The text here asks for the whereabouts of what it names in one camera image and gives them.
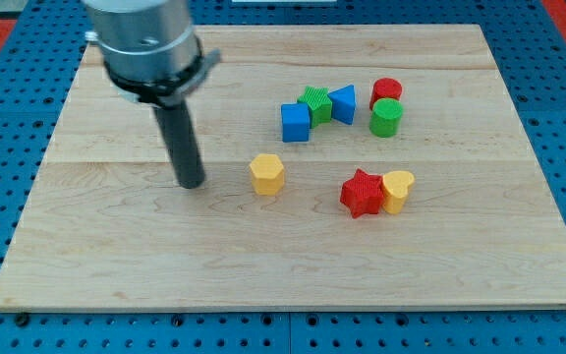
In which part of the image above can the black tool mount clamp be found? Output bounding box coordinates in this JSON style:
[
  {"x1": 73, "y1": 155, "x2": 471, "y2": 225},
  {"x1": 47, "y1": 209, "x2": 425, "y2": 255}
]
[{"x1": 103, "y1": 39, "x2": 221, "y2": 108}]

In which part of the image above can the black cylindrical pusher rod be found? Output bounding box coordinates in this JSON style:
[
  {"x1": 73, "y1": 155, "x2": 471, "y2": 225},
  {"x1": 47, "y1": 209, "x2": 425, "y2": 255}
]
[{"x1": 153, "y1": 101, "x2": 205, "y2": 189}]

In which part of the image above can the yellow hexagon block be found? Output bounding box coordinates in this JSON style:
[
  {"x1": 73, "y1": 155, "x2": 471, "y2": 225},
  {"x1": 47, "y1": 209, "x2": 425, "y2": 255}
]
[{"x1": 249, "y1": 153, "x2": 285, "y2": 196}]

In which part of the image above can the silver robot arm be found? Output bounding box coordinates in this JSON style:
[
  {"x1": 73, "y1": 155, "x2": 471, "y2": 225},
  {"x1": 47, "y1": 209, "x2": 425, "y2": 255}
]
[{"x1": 83, "y1": 0, "x2": 221, "y2": 189}]

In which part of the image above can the blue cube block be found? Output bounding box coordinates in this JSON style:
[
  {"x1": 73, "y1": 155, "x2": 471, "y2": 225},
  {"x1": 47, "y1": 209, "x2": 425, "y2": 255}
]
[{"x1": 280, "y1": 103, "x2": 311, "y2": 143}]

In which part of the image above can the green star block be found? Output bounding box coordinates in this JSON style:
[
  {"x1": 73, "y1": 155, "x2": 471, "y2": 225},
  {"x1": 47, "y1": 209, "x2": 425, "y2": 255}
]
[{"x1": 297, "y1": 87, "x2": 333, "y2": 129}]

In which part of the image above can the blue triangle block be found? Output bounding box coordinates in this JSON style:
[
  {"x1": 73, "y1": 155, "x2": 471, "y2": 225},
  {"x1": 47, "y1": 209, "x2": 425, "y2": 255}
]
[{"x1": 327, "y1": 85, "x2": 357, "y2": 125}]

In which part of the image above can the wooden board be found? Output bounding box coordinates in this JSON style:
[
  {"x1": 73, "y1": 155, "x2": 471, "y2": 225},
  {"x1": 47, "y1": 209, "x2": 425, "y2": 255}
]
[{"x1": 0, "y1": 25, "x2": 566, "y2": 314}]

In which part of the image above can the red star block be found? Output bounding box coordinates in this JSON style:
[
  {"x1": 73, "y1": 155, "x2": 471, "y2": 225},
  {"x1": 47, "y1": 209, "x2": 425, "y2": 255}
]
[{"x1": 340, "y1": 168, "x2": 384, "y2": 218}]

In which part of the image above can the red cylinder block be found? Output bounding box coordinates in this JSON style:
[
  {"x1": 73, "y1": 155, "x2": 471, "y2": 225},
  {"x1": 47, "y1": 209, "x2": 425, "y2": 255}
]
[{"x1": 368, "y1": 78, "x2": 403, "y2": 110}]

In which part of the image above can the green cylinder block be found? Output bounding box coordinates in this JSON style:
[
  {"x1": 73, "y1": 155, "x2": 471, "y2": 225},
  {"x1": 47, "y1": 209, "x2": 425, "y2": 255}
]
[{"x1": 369, "y1": 98, "x2": 404, "y2": 138}]

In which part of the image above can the yellow heart block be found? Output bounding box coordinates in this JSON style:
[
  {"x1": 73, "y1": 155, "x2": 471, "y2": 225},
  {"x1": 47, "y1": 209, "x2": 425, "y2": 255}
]
[{"x1": 381, "y1": 170, "x2": 416, "y2": 214}]

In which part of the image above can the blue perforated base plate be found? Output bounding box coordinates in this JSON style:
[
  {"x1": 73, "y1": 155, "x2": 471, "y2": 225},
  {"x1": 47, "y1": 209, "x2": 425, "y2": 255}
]
[{"x1": 0, "y1": 1, "x2": 566, "y2": 353}]

